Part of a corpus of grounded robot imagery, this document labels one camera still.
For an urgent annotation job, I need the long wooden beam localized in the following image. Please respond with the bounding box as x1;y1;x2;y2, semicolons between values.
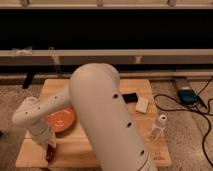
0;49;213;65

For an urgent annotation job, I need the wooden table board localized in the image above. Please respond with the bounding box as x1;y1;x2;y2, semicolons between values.
15;79;171;168

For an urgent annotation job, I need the black sponge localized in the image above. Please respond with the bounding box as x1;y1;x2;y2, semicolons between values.
122;93;138;103

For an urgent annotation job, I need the black cable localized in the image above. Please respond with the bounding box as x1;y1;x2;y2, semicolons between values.
153;75;213;168

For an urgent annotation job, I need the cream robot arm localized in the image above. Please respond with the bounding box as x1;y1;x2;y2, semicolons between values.
12;63;158;171

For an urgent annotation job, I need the orange bowl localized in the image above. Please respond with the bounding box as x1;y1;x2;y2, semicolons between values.
46;107;75;133

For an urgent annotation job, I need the blue power adapter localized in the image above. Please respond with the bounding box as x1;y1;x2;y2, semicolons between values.
178;89;198;105

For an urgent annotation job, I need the white sponge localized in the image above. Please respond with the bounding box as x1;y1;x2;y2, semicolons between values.
136;98;149;113

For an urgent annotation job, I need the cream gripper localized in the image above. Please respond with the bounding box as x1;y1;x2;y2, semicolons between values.
29;124;57;148

